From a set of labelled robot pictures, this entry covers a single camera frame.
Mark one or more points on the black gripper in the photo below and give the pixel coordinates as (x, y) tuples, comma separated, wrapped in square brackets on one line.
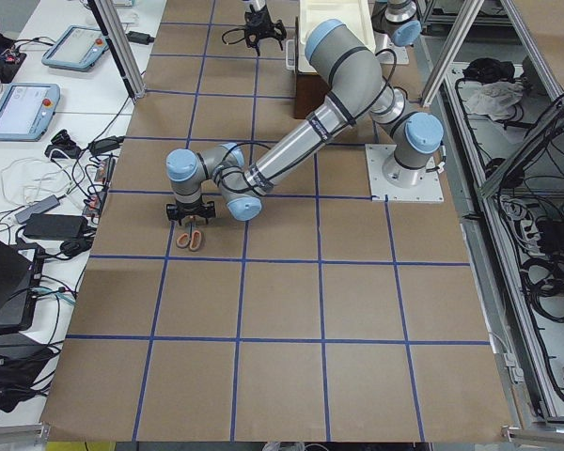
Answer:
[(261, 22), (191, 209)]

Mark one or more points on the grey orange scissors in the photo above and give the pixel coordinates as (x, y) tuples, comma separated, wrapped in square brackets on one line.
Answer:
[(191, 238)]

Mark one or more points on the white drawer handle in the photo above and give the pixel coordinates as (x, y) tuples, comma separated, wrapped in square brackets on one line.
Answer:
[(290, 55)]

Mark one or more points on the cream plastic drawer box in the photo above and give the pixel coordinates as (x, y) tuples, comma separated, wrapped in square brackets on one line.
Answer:
[(355, 14)]

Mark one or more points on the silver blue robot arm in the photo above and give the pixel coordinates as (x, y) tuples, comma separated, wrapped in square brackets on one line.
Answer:
[(357, 87), (394, 24)]

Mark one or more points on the brown wooden drawer cabinet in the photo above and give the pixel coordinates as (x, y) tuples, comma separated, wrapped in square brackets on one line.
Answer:
[(310, 90)]

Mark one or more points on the black power adapter brick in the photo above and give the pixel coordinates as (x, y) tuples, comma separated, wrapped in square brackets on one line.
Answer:
[(55, 226)]

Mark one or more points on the upper blue teach pendant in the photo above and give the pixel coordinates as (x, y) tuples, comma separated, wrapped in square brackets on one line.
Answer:
[(78, 49)]

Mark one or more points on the blue teach pendant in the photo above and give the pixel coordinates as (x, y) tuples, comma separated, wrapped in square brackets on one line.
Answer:
[(78, 49), (26, 111)]

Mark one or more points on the black laptop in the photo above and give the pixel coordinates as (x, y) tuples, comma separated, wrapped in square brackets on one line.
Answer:
[(20, 272)]

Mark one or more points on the lower blue teach pendant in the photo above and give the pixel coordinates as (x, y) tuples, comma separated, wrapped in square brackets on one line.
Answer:
[(26, 111)]

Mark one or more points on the white crumpled cloth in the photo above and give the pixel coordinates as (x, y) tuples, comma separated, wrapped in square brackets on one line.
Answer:
[(496, 100)]

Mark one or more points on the aluminium frame post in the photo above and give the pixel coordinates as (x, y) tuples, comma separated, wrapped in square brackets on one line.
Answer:
[(108, 21)]

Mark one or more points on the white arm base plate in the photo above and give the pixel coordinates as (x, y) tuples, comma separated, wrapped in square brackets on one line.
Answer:
[(388, 181)]

